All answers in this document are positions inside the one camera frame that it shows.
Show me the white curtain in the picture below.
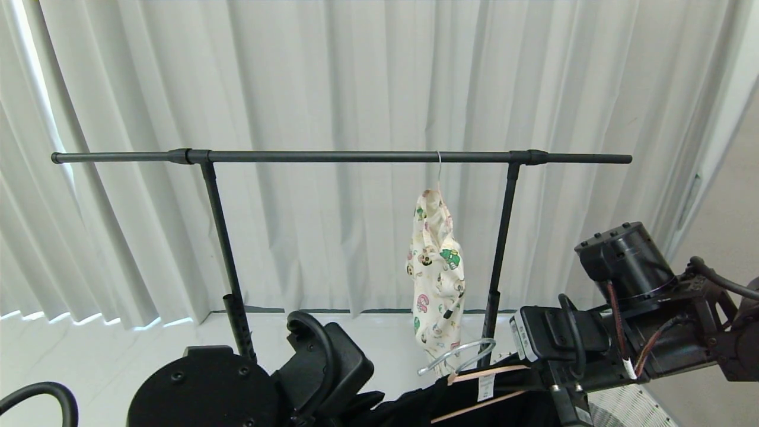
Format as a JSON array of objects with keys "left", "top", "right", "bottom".
[{"left": 0, "top": 0, "right": 759, "bottom": 330}]

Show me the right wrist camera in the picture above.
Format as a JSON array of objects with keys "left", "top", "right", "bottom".
[{"left": 509, "top": 304, "right": 614, "bottom": 427}]

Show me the large grey board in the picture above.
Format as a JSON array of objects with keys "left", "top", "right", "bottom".
[{"left": 646, "top": 101, "right": 759, "bottom": 427}]

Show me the white laundry basket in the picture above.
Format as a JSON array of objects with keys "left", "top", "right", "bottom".
[{"left": 587, "top": 384, "right": 680, "bottom": 427}]

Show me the black clothes rack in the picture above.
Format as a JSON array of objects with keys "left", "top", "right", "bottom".
[{"left": 52, "top": 148, "right": 633, "bottom": 368}]

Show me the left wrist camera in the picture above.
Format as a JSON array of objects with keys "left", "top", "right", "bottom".
[{"left": 273, "top": 323, "right": 375, "bottom": 416}]

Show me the black garment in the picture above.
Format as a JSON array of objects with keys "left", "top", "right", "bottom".
[{"left": 350, "top": 368, "right": 564, "bottom": 427}]

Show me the cream printed garment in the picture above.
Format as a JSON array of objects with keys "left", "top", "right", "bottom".
[{"left": 406, "top": 189, "right": 466, "bottom": 375}]

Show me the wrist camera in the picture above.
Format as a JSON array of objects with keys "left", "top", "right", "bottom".
[
  {"left": 509, "top": 304, "right": 614, "bottom": 427},
  {"left": 273, "top": 323, "right": 375, "bottom": 416}
]

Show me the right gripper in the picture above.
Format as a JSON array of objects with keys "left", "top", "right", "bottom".
[{"left": 534, "top": 297, "right": 718, "bottom": 393}]

